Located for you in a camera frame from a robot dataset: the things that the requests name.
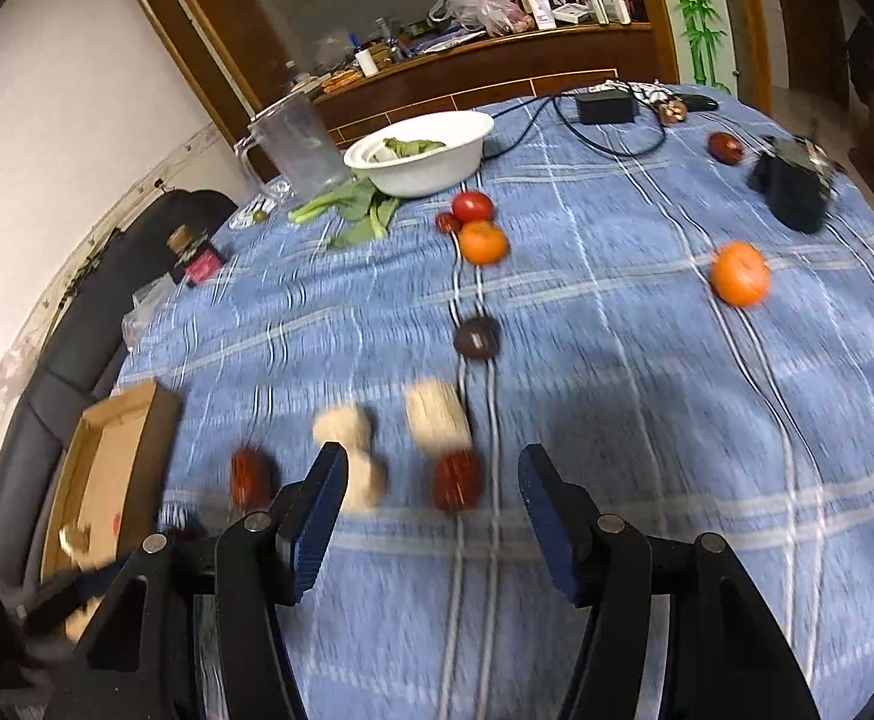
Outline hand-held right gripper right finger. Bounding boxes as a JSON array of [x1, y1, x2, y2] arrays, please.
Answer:
[[518, 444, 820, 720]]

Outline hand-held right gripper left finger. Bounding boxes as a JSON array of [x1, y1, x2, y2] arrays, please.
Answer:
[[50, 441, 349, 720]]

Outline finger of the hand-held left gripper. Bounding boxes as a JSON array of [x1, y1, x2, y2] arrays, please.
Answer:
[[20, 561, 129, 635]]

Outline beige corn cob piece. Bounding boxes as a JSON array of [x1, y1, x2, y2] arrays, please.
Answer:
[[58, 523, 102, 557], [312, 403, 375, 452], [339, 453, 390, 515], [405, 381, 474, 455]]

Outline brown cardboard box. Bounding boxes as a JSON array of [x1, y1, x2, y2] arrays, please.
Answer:
[[35, 379, 183, 642]]

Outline dark purple round fruit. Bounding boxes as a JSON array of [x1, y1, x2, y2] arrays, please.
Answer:
[[453, 315, 503, 359]]

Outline black sofa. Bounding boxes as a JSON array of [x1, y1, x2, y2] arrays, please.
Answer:
[[0, 190, 240, 616]]

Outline clear plastic bag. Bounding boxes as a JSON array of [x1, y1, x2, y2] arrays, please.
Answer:
[[121, 277, 177, 350]]

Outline orange tangerine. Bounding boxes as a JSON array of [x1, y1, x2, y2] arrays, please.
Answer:
[[710, 241, 771, 308], [458, 220, 510, 266]]

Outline corked jar with pink label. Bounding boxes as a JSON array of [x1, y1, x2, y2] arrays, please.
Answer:
[[166, 225, 226, 288]]

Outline small glass dish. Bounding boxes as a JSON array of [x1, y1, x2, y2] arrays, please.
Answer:
[[229, 199, 277, 230]]

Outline green leafy vegetable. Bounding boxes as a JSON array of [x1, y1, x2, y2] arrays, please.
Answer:
[[288, 177, 400, 250]]

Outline red tomato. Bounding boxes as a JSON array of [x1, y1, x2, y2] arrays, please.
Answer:
[[452, 191, 497, 224]]

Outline white bowl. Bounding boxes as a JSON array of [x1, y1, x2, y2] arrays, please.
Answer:
[[343, 111, 495, 198]]

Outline clear plastic pitcher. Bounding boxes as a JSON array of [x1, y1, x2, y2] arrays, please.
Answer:
[[234, 92, 345, 203]]

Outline green leaves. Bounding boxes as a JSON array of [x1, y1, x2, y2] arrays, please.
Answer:
[[381, 137, 447, 160]]

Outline small black box device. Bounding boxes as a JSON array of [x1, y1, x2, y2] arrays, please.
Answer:
[[747, 135, 840, 234]]

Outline black power adapter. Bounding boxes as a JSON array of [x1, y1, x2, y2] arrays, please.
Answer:
[[576, 88, 639, 126]]

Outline wooden counter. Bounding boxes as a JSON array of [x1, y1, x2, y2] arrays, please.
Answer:
[[309, 19, 663, 147]]

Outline white plastic bag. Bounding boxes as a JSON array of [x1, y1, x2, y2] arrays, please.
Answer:
[[428, 0, 537, 37]]

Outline white and blue carton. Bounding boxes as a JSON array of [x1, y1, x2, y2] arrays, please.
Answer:
[[513, 0, 558, 32]]

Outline black cable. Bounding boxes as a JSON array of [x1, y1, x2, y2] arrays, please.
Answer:
[[482, 90, 667, 162]]

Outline green bamboo wall decal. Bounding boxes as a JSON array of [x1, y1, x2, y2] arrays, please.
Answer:
[[662, 0, 732, 95]]

